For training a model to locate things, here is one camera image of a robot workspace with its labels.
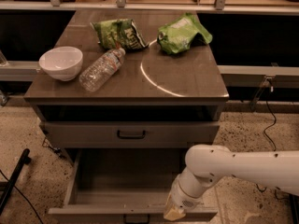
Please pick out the metal rail bracket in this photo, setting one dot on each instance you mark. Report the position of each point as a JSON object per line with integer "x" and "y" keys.
{"x": 266, "y": 83}

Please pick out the clear plastic water bottle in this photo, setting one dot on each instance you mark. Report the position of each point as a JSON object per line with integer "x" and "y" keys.
{"x": 98, "y": 73}

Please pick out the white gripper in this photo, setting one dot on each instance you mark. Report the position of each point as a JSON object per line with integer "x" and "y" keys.
{"x": 184, "y": 197}

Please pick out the black stand leg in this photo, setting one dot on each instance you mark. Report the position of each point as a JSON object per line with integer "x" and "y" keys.
{"x": 6, "y": 187}
{"x": 294, "y": 203}

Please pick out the black left stand leg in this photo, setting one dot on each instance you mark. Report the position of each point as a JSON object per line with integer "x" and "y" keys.
{"x": 6, "y": 187}

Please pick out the grey drawer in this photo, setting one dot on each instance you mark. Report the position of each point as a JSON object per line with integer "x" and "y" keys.
{"x": 129, "y": 134}
{"x": 120, "y": 186}

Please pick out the white ceramic bowl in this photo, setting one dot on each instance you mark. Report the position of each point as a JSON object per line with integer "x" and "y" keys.
{"x": 62, "y": 63}

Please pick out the green kettle chips bag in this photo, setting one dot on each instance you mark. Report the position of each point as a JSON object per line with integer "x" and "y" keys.
{"x": 119, "y": 33}

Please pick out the crumpled green snack bag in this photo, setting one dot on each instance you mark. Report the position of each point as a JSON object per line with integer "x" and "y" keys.
{"x": 177, "y": 36}

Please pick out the grey drawer cabinet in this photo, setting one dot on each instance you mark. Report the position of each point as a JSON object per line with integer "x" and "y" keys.
{"x": 150, "y": 86}

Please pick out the black right stand leg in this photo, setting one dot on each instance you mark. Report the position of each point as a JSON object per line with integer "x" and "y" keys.
{"x": 294, "y": 203}

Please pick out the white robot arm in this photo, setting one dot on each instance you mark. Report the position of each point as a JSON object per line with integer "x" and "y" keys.
{"x": 206, "y": 165}

